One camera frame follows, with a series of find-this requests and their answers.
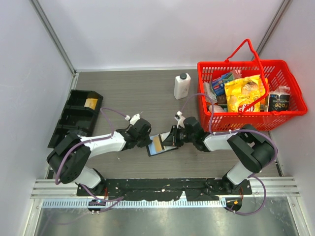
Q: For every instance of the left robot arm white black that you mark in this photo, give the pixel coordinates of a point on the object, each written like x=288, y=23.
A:
x=68, y=159

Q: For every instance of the black compartment tray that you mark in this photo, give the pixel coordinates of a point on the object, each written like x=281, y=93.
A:
x=76, y=118

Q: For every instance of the black leather card holder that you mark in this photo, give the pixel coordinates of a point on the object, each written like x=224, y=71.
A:
x=150, y=147

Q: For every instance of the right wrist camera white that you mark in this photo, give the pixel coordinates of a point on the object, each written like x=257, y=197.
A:
x=180, y=119

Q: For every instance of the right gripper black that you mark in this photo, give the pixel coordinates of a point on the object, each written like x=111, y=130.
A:
x=172, y=139

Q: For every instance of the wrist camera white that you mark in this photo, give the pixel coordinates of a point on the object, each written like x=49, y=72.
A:
x=180, y=119
x=132, y=120

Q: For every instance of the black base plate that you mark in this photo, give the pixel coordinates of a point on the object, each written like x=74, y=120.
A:
x=168, y=189

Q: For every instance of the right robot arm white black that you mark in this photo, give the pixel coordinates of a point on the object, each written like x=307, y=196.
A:
x=254, y=149

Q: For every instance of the white bottle black cap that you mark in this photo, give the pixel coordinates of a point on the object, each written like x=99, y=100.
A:
x=181, y=86

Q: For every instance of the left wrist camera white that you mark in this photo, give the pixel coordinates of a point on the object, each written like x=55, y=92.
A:
x=132, y=120

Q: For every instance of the yellow Lays chips bag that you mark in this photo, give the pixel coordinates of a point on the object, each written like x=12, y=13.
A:
x=242, y=92

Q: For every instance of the yellow card in tray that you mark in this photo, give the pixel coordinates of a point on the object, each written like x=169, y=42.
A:
x=91, y=103

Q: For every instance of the red plastic shopping basket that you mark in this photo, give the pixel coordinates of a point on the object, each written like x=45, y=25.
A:
x=278, y=74

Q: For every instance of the orange snack box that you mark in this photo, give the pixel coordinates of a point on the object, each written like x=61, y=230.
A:
x=262, y=91

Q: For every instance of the white cable duct rail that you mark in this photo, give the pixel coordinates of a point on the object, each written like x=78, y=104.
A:
x=89, y=203

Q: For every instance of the green sponge pack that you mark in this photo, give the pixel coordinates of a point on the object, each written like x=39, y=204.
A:
x=230, y=76

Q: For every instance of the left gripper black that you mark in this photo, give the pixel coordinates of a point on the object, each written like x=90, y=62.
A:
x=147, y=141

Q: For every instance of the black snack package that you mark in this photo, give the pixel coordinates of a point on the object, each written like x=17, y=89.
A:
x=278, y=100

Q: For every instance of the blue box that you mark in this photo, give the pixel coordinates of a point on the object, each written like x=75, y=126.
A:
x=218, y=86

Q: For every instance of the pale wrapped snack pack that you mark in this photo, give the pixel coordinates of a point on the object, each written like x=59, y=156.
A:
x=211, y=97

